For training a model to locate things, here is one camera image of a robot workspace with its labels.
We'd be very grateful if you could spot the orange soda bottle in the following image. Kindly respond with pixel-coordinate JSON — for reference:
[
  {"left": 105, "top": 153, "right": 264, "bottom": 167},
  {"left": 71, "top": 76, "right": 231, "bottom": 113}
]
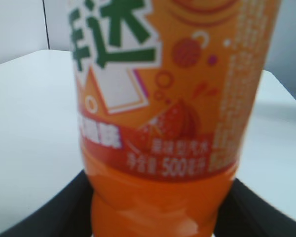
[{"left": 67, "top": 0, "right": 281, "bottom": 237}]

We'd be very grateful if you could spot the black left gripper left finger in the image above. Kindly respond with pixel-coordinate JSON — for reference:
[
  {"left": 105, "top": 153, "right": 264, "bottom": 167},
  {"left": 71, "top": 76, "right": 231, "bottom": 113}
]
[{"left": 0, "top": 170, "right": 93, "bottom": 237}]

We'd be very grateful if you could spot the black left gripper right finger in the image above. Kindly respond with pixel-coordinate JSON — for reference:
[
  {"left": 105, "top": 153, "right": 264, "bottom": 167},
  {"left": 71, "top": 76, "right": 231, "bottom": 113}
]
[{"left": 214, "top": 179, "right": 296, "bottom": 237}]

